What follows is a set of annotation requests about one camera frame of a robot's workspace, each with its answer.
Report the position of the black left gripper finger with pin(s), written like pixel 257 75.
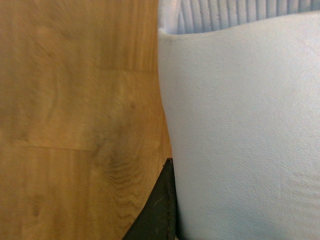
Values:
pixel 157 219

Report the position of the light blue slide sandal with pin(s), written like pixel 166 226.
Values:
pixel 240 88

